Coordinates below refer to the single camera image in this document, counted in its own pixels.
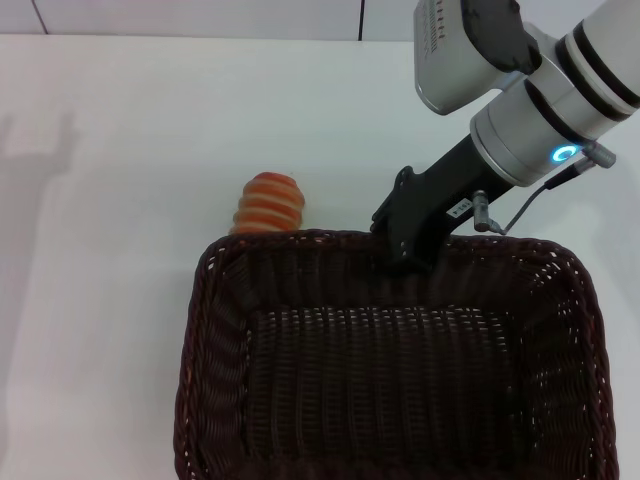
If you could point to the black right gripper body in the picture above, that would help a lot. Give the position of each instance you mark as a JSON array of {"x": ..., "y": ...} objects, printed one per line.
[{"x": 445, "y": 195}]

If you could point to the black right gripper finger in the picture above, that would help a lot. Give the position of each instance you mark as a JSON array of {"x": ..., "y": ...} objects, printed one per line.
[
  {"x": 407, "y": 266},
  {"x": 385, "y": 217}
]

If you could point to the dark brown woven basket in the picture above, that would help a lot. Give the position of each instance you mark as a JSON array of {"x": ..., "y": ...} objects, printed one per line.
[{"x": 400, "y": 380}]

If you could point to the orange striped bread roll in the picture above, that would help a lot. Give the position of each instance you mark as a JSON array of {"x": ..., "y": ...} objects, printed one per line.
[{"x": 270, "y": 205}]

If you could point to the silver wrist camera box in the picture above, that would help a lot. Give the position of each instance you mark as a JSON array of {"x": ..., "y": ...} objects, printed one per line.
[{"x": 450, "y": 55}]

